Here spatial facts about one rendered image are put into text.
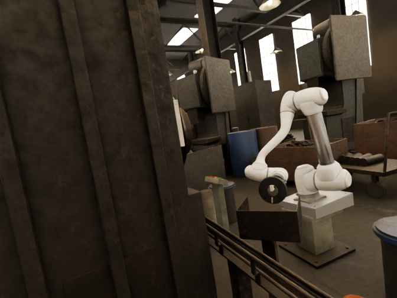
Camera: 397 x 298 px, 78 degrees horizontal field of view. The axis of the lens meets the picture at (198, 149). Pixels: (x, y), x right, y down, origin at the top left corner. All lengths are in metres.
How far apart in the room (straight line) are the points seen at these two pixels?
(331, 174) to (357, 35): 5.01
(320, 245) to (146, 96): 1.78
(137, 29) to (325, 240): 1.95
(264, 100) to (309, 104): 4.63
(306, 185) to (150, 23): 1.58
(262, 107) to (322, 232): 4.52
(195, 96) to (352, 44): 3.53
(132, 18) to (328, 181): 1.61
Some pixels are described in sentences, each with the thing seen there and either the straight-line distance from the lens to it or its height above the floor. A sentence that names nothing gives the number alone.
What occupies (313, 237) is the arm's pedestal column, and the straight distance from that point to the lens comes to 2.16.
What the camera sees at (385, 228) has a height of 0.43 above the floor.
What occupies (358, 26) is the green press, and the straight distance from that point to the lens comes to 6.76.
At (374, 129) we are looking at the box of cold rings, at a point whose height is 0.63.
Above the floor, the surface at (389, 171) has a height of 0.32.
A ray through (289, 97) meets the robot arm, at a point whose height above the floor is 1.23.
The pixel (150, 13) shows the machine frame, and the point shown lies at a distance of 1.01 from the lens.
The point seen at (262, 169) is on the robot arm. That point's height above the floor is 0.77.
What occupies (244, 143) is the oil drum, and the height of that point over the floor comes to 0.66.
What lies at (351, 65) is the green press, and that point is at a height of 1.88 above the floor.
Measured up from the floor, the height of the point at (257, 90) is 1.76.
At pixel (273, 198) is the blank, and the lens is 1.47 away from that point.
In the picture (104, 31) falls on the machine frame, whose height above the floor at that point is 1.48.
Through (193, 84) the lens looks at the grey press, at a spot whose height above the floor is 1.96.
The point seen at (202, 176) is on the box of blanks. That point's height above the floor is 0.33.
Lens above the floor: 1.13
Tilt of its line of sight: 5 degrees down
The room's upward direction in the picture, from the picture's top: 9 degrees counter-clockwise
